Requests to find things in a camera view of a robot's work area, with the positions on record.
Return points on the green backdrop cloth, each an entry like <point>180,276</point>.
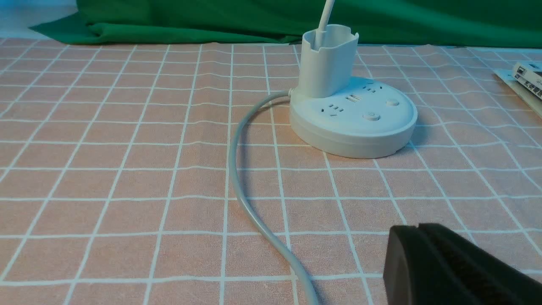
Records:
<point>482,23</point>

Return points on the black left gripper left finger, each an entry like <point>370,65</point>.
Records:
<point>414,271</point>

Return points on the white desk lamp with sockets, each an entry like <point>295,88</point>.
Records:
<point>338,113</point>

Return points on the pink checkered tablecloth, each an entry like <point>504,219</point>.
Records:
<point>114,178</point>

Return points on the top white book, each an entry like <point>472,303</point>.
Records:
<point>529,75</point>

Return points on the thin bottom booklet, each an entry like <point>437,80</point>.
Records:
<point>523,89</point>

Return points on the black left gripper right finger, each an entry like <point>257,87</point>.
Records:
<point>489,280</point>

